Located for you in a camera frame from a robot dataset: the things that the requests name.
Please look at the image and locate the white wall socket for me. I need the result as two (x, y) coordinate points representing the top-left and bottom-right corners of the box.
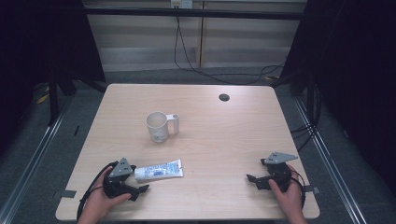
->
(170, 0), (194, 9)

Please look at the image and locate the long black hanging cable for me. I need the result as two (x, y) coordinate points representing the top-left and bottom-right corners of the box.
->
(173, 15), (288, 86)

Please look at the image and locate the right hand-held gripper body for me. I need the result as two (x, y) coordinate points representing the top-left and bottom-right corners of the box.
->
(260, 151), (299, 193)

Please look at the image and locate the person's left hand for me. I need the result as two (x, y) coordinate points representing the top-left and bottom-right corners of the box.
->
(85, 167), (133, 219)

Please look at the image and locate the black metal stand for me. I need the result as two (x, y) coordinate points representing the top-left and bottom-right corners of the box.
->
(47, 73), (61, 127)

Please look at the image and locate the white and blue toothpaste tube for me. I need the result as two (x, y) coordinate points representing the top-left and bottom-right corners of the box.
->
(134, 159), (185, 182)

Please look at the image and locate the white cup with handle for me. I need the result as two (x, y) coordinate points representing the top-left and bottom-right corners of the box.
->
(145, 111), (180, 144)

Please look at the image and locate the bundle of black floor cables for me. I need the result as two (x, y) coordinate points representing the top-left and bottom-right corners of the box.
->
(290, 83), (323, 154)

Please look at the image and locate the black horizontal frame bar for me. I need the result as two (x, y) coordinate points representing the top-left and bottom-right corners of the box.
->
(83, 7), (308, 21)

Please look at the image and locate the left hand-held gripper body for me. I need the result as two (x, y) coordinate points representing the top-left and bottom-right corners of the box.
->
(103, 157), (138, 200)

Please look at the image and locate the black curtain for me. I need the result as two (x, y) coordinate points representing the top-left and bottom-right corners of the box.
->
(0, 0), (107, 153)
(278, 0), (396, 195)

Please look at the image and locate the metal floor rail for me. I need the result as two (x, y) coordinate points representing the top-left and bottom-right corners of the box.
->
(292, 96), (370, 224)
(0, 96), (78, 224)

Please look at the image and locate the right hand-held gripper black cable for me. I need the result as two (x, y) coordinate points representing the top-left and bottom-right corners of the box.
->
(290, 169), (307, 210)

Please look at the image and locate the person's right hand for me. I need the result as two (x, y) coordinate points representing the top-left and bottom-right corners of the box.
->
(268, 164), (305, 217)

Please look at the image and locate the yellow floor marker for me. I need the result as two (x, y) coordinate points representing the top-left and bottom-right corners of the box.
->
(35, 92), (50, 105)

